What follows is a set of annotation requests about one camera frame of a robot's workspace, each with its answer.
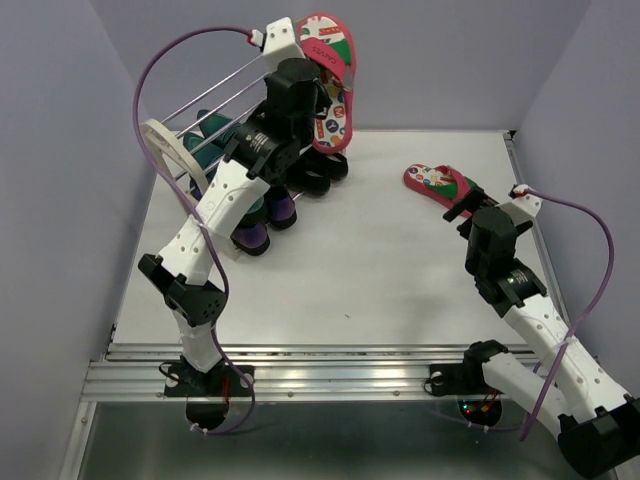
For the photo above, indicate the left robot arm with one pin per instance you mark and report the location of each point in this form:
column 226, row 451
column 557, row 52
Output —
column 268, row 143

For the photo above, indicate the green loafer one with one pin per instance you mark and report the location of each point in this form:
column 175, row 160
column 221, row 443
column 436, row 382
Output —
column 210, row 153
column 220, row 124

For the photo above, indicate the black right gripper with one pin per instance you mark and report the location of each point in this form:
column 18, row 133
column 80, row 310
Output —
column 475, row 199

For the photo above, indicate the green loafer rear one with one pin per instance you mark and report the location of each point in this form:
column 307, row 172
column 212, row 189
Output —
column 220, row 124

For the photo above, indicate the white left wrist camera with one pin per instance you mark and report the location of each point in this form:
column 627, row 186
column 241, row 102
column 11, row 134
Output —
column 280, row 43

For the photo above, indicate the pink sandal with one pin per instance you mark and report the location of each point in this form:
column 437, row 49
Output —
column 326, row 40
column 441, row 184

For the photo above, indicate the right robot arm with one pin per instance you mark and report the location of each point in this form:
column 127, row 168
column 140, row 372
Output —
column 594, row 419

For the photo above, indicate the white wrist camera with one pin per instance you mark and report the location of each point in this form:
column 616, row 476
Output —
column 280, row 43
column 522, row 208

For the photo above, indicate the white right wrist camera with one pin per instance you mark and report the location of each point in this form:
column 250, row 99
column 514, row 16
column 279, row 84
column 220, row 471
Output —
column 522, row 208

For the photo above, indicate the green loafer front one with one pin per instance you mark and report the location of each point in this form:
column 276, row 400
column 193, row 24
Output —
column 210, row 153

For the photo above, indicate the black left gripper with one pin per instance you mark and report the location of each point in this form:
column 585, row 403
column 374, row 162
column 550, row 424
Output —
column 323, row 101

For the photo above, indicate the purple loafer one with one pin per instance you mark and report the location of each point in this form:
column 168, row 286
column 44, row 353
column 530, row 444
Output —
column 252, row 240
column 281, row 208

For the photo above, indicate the cream metal shoe rack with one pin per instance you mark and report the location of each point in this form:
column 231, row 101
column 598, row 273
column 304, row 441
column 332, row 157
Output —
column 166, row 145

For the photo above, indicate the aluminium mounting rail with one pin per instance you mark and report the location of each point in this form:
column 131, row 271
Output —
column 297, row 373

